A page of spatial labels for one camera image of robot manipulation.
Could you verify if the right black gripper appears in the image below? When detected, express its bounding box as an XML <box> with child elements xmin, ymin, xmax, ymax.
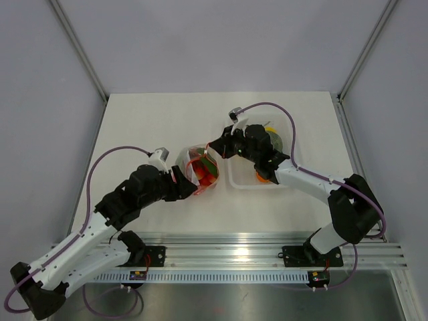
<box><xmin>211</xmin><ymin>125</ymin><xmax>259</xmax><ymax>164</ymax></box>

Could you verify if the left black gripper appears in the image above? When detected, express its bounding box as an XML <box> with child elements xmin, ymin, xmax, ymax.
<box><xmin>139</xmin><ymin>165</ymin><xmax>197</xmax><ymax>209</ymax></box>

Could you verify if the green netted melon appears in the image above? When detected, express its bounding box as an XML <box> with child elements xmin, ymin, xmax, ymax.
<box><xmin>267</xmin><ymin>130</ymin><xmax>283</xmax><ymax>152</ymax></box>

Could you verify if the red lychee bunch with leaves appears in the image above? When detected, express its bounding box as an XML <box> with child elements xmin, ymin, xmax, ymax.
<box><xmin>185</xmin><ymin>147</ymin><xmax>219</xmax><ymax>189</ymax></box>

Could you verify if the clear zip top bag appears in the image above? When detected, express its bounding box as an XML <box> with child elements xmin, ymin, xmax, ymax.
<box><xmin>175</xmin><ymin>143</ymin><xmax>219</xmax><ymax>195</ymax></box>

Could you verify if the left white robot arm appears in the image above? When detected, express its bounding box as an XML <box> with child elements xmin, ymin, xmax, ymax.
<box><xmin>10</xmin><ymin>165</ymin><xmax>197</xmax><ymax>320</ymax></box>

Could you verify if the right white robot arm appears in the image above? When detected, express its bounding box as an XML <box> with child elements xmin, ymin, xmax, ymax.
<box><xmin>209</xmin><ymin>124</ymin><xmax>385</xmax><ymax>267</ymax></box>

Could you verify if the white plastic food tray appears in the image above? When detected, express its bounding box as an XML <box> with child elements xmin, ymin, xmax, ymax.
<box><xmin>225</xmin><ymin>110</ymin><xmax>292</xmax><ymax>190</ymax></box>

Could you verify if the orange tangerine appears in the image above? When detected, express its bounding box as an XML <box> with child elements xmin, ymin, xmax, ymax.
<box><xmin>255</xmin><ymin>172</ymin><xmax>271</xmax><ymax>183</ymax></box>

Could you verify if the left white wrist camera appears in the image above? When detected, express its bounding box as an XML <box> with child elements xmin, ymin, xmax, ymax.
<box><xmin>148</xmin><ymin>147</ymin><xmax>169</xmax><ymax>172</ymax></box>

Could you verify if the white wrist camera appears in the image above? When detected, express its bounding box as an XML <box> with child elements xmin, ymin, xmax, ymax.
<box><xmin>229</xmin><ymin>107</ymin><xmax>248</xmax><ymax>134</ymax></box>
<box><xmin>148</xmin><ymin>147</ymin><xmax>169</xmax><ymax>172</ymax></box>

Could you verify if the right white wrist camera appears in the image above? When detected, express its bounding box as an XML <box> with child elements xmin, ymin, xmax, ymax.
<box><xmin>229</xmin><ymin>107</ymin><xmax>248</xmax><ymax>134</ymax></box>

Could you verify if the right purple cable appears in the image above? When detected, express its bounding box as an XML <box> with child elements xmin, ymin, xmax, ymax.
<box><xmin>233</xmin><ymin>102</ymin><xmax>387</xmax><ymax>290</ymax></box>

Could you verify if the purple cable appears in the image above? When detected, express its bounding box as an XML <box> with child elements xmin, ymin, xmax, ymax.
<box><xmin>4</xmin><ymin>145</ymin><xmax>158</xmax><ymax>317</ymax></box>
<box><xmin>233</xmin><ymin>102</ymin><xmax>387</xmax><ymax>290</ymax></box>

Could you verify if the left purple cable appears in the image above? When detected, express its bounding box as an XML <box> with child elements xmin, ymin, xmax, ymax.
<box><xmin>4</xmin><ymin>145</ymin><xmax>158</xmax><ymax>317</ymax></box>

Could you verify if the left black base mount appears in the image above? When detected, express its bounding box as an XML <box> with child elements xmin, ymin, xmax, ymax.
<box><xmin>118</xmin><ymin>231</ymin><xmax>166</xmax><ymax>268</ymax></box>

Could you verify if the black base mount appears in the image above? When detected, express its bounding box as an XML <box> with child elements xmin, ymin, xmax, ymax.
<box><xmin>118</xmin><ymin>231</ymin><xmax>166</xmax><ymax>268</ymax></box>
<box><xmin>277</xmin><ymin>232</ymin><xmax>344</xmax><ymax>269</ymax></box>

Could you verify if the aluminium mounting rail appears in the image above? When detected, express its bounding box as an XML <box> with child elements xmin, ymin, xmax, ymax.
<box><xmin>49</xmin><ymin>232</ymin><xmax>409</xmax><ymax>270</ymax></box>

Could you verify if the white slotted cable duct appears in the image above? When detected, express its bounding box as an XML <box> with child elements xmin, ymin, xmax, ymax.
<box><xmin>94</xmin><ymin>270</ymin><xmax>309</xmax><ymax>284</ymax></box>

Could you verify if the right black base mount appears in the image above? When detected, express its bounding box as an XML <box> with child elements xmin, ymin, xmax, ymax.
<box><xmin>277</xmin><ymin>232</ymin><xmax>344</xmax><ymax>269</ymax></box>

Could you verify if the right aluminium frame post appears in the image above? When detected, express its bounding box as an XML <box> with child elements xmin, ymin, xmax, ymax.
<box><xmin>337</xmin><ymin>0</ymin><xmax>401</xmax><ymax>103</ymax></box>

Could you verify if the aluminium frame post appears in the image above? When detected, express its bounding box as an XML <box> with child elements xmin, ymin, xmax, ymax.
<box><xmin>337</xmin><ymin>0</ymin><xmax>401</xmax><ymax>103</ymax></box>
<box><xmin>47</xmin><ymin>0</ymin><xmax>109</xmax><ymax>105</ymax></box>

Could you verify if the left aluminium frame post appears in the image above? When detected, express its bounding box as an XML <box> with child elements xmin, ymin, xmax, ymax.
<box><xmin>47</xmin><ymin>0</ymin><xmax>109</xmax><ymax>105</ymax></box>

